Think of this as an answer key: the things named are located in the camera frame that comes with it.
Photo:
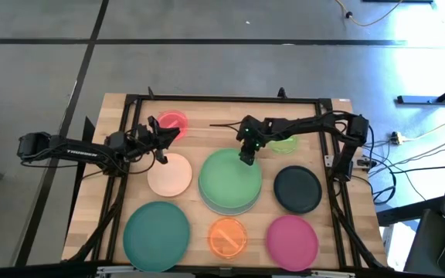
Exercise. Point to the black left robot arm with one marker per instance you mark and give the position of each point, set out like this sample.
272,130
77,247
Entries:
75,152

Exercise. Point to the grey side table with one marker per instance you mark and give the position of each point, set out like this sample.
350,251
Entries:
423,247

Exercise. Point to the peach plastic plate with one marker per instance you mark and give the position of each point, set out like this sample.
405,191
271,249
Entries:
170,177

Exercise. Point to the black aluminium table frame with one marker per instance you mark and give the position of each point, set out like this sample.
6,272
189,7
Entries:
226,98

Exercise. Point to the black floor beam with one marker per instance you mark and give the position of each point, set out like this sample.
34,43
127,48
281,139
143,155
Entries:
400,214

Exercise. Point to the large teal plastic plate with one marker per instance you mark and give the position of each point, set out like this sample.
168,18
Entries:
157,235

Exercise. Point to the black floor stand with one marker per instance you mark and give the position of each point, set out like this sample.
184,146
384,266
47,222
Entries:
419,99

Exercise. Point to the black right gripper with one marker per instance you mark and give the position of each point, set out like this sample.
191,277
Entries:
251,135

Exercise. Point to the pink plastic plate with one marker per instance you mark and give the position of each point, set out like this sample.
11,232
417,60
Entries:
292,243

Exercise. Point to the silver bottom bracket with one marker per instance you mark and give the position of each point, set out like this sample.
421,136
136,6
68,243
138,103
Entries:
332,274
118,270

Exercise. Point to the small red transparent plate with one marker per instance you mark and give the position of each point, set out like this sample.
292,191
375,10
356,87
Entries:
178,117

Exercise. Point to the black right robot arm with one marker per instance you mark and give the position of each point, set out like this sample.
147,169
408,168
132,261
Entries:
307,123

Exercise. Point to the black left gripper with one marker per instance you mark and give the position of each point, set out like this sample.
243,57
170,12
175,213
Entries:
143,137

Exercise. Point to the large light green plate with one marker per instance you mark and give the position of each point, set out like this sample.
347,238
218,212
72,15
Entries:
228,181

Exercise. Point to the dark green plastic plate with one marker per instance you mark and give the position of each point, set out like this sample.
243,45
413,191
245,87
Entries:
297,189

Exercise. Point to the small silver frame bracket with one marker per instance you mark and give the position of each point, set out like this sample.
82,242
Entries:
328,160

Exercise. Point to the small orange transparent plate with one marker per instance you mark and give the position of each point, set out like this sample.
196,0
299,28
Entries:
226,247

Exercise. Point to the black clamp on table edge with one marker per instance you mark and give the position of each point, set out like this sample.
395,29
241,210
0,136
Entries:
363,163

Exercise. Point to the small green transparent plate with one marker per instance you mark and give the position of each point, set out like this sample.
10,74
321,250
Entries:
284,146

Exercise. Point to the white yellow power plug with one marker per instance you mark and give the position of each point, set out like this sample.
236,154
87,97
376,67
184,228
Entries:
396,137

